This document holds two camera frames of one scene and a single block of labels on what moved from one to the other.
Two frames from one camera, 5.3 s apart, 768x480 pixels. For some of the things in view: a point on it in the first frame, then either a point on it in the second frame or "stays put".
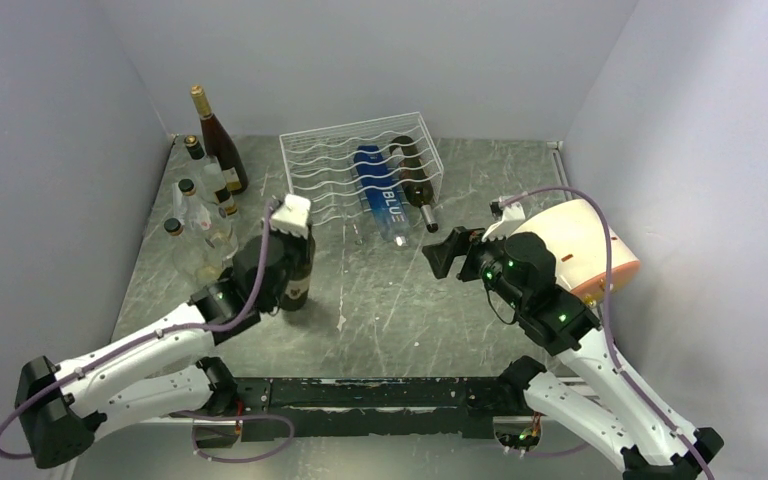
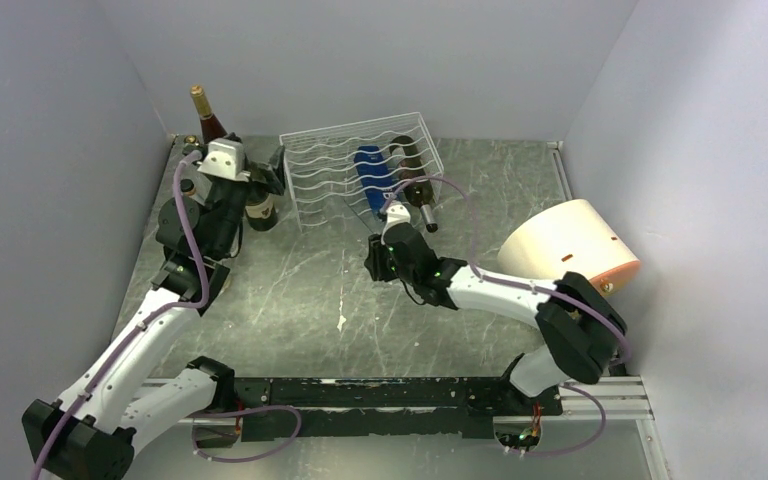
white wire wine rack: x=365 y=175 stays put
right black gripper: x=462 y=241 to x=374 y=261
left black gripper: x=276 y=233 to x=272 y=182
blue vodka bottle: x=382 y=193 stays put
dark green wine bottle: x=300 y=252 to x=262 y=212
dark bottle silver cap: x=416 y=181 stays put
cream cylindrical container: x=576 y=231 stays put
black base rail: x=437 y=407 stays put
